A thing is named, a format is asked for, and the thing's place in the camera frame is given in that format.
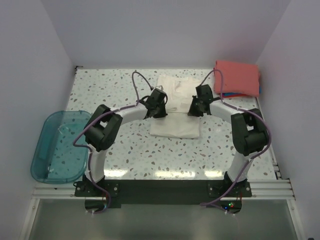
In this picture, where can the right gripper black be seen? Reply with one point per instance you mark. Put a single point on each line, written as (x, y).
(195, 109)

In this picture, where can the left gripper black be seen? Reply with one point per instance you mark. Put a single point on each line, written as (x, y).
(158, 111)

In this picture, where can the white t-shirt red print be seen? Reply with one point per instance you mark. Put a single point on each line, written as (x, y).
(177, 123)

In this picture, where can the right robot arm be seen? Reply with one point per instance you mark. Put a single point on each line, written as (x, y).
(250, 135)

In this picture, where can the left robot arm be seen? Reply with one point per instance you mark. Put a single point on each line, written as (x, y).
(102, 128)

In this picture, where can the folded blue t-shirt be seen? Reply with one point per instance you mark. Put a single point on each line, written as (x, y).
(231, 94)

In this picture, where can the folded pink t-shirt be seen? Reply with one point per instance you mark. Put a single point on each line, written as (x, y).
(236, 77)

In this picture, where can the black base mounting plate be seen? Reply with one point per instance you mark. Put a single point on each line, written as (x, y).
(113, 193)

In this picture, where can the teal transparent plastic bin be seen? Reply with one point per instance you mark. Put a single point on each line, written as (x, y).
(56, 160)

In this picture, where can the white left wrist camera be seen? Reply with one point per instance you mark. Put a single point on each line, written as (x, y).
(159, 87)

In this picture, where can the aluminium frame rail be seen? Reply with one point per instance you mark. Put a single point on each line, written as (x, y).
(260, 189)

